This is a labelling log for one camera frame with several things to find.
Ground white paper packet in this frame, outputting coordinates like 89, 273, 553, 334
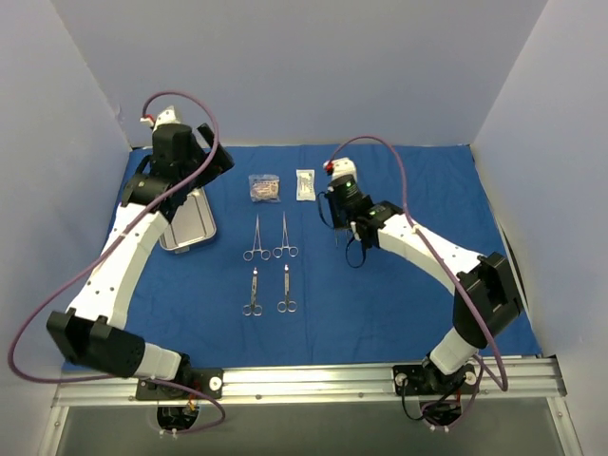
295, 169, 316, 201

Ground steel hemostat forceps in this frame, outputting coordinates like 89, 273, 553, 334
242, 216, 272, 262
272, 213, 299, 258

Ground steel instrument tray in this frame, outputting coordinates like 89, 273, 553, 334
159, 188, 218, 255

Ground purple printed packet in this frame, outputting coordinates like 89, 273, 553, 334
248, 174, 280, 202

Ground blue surgical drape cloth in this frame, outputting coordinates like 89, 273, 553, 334
61, 143, 542, 371

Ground steel surgical scissors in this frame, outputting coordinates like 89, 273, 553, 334
276, 264, 297, 314
242, 268, 263, 316

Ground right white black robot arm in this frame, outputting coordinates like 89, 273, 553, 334
323, 190, 523, 392

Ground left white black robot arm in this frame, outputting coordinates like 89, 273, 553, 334
47, 121, 234, 398

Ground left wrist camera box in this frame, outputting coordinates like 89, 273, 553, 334
152, 123, 192, 161

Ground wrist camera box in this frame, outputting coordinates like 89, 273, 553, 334
328, 174, 366, 207
152, 123, 192, 161

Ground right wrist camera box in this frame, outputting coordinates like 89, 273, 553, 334
328, 174, 366, 207

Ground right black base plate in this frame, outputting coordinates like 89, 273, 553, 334
392, 361, 477, 396

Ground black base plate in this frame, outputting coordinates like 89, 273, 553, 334
392, 361, 477, 396
135, 368, 224, 401

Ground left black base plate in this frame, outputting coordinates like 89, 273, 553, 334
135, 368, 224, 401

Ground front aluminium rail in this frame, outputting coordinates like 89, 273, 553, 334
52, 356, 566, 407

